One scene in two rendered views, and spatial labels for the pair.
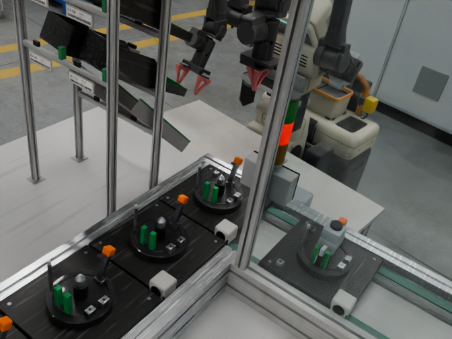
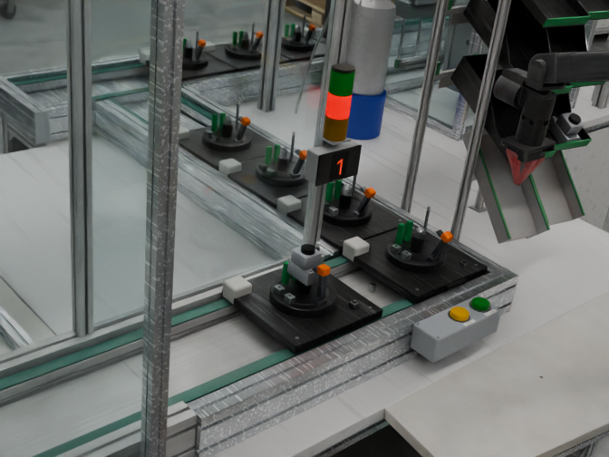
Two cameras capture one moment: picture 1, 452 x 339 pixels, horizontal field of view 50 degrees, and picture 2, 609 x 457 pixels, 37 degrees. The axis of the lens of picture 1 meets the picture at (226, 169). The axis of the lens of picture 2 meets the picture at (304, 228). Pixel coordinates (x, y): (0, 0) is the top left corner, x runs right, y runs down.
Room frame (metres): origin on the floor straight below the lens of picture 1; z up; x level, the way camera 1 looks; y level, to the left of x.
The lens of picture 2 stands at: (1.34, -1.80, 2.00)
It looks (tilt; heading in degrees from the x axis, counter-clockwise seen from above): 29 degrees down; 106
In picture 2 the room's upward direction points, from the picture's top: 7 degrees clockwise
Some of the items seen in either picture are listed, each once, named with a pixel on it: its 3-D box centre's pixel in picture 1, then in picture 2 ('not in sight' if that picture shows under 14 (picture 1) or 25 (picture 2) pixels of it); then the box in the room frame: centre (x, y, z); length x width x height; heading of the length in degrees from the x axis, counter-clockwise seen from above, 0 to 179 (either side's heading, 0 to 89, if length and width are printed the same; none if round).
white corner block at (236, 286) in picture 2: not in sight; (236, 290); (0.77, -0.32, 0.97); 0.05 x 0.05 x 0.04; 60
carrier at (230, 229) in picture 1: (219, 186); (417, 241); (1.08, 0.01, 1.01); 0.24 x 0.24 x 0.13; 60
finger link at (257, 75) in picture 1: (253, 73); (526, 162); (1.27, -0.03, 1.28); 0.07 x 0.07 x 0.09; 60
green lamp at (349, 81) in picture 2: not in sight; (342, 81); (0.88, -0.10, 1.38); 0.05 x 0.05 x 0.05
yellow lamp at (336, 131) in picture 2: not in sight; (335, 126); (0.88, -0.10, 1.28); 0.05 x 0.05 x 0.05
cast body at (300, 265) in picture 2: not in sight; (303, 259); (0.90, -0.28, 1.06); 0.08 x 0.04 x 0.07; 150
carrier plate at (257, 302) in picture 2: not in sight; (302, 302); (0.91, -0.28, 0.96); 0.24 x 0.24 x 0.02; 60
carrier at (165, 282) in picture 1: (160, 229); (345, 198); (0.87, 0.13, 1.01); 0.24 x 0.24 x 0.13; 60
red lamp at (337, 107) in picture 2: not in sight; (338, 103); (0.88, -0.10, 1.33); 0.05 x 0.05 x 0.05
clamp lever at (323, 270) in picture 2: not in sight; (319, 280); (0.94, -0.30, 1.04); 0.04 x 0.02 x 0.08; 150
